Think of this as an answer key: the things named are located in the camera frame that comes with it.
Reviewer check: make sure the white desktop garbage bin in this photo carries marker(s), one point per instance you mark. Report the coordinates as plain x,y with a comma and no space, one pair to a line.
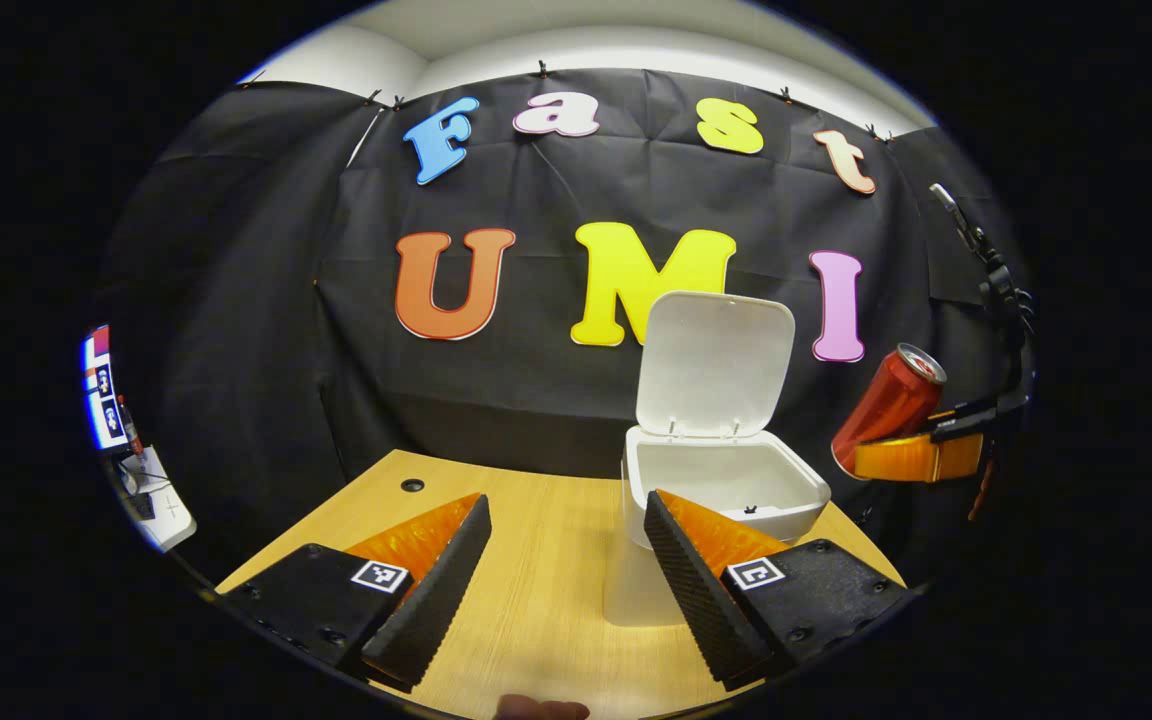
716,360

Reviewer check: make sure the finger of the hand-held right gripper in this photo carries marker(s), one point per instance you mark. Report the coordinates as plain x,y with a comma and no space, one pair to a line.
916,458

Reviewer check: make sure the red pop can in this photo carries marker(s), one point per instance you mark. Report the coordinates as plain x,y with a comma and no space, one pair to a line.
891,400

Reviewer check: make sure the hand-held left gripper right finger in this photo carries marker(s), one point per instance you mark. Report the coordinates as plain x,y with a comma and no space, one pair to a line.
701,595

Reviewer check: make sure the wall poster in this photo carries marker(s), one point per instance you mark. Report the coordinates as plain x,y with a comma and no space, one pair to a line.
101,390

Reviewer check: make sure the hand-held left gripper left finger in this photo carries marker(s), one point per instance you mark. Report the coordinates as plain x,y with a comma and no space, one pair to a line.
446,595

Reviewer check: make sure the black backdrop cloth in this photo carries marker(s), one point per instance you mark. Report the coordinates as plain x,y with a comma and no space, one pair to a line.
536,400

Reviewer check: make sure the white side table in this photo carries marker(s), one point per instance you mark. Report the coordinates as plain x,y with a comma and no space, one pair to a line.
171,515

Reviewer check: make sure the wooden desktop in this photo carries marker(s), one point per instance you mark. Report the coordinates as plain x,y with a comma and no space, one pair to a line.
546,560

